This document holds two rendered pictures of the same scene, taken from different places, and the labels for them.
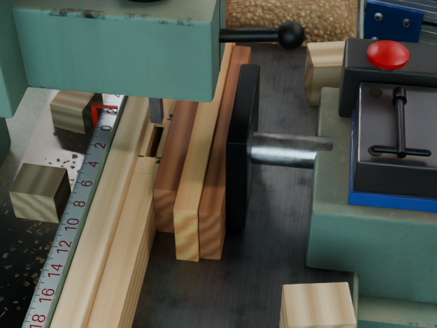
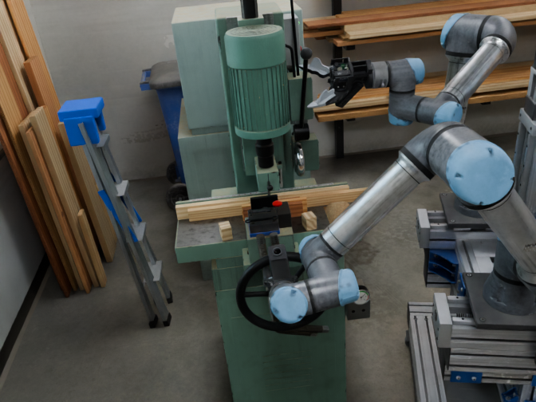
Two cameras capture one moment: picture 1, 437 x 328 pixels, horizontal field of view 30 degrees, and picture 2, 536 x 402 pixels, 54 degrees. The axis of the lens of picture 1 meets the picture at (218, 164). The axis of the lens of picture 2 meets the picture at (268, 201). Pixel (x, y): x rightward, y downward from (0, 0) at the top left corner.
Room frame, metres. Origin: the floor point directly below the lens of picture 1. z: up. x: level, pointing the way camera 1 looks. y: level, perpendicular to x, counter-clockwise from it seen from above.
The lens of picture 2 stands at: (0.18, -1.48, 1.80)
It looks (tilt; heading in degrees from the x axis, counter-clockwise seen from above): 29 degrees down; 79
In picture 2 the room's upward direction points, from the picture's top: 5 degrees counter-clockwise
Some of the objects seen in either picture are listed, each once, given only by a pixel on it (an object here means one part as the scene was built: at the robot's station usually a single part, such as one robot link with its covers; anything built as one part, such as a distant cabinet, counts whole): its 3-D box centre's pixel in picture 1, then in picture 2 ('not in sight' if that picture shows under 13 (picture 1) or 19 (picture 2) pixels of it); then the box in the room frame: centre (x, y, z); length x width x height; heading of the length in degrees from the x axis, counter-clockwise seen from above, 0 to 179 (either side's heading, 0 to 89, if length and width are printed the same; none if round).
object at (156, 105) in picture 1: (155, 95); not in sight; (0.48, 0.05, 0.97); 0.01 x 0.01 x 0.05; 82
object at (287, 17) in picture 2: not in sight; (289, 39); (0.67, 0.34, 1.40); 0.10 x 0.06 x 0.16; 82
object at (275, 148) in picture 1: (281, 150); (266, 213); (0.45, -0.05, 0.95); 0.09 x 0.07 x 0.09; 172
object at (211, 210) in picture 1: (227, 144); (273, 211); (0.48, -0.01, 0.93); 0.20 x 0.02 x 0.05; 172
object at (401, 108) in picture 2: not in sight; (406, 106); (0.90, -0.11, 1.26); 0.11 x 0.08 x 0.11; 119
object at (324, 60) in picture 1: (331, 73); (309, 221); (0.58, -0.10, 0.92); 0.04 x 0.04 x 0.04; 5
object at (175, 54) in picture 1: (125, 35); (267, 175); (0.49, 0.07, 1.03); 0.14 x 0.07 x 0.09; 82
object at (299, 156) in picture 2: not in sight; (298, 159); (0.63, 0.16, 1.02); 0.12 x 0.03 x 0.12; 82
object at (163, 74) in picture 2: not in sight; (199, 132); (0.41, 2.02, 0.48); 0.64 x 0.54 x 0.97; 176
